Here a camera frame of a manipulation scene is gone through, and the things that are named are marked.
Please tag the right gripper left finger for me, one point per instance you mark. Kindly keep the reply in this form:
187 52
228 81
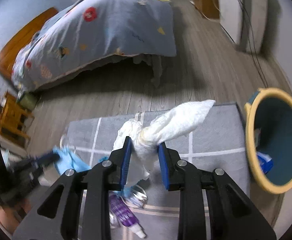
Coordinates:
120 160

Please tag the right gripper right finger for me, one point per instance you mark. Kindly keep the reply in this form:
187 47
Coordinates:
171 166

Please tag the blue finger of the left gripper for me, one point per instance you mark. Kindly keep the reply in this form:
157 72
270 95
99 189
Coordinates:
47 159

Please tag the light blue face mask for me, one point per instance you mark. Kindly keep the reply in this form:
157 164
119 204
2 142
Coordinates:
68 160

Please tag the white tissue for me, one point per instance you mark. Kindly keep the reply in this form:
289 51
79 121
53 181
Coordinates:
179 121

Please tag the teal yellow-rimmed trash bin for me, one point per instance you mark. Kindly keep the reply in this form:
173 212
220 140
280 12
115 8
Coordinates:
268 130

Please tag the teal crumpled wrapper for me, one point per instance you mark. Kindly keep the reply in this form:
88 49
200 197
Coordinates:
126 192

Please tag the wooden stool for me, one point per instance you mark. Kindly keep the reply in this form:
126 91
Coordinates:
15 121

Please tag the grey checked rug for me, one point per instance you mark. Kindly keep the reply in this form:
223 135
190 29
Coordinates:
217 143

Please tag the purple spray bottle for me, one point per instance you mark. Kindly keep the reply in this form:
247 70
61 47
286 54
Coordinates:
125 215

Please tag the green can under bed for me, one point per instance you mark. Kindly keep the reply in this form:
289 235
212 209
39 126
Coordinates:
27 100

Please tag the blue snack bag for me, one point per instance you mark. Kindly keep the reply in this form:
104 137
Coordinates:
265 162

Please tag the wooden bed headboard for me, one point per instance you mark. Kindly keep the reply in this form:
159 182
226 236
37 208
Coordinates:
9 52

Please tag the blue patterned bed quilt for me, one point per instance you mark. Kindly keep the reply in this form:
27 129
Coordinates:
90 31

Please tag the white air purifier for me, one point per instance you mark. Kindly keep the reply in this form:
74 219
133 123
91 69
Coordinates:
244 21

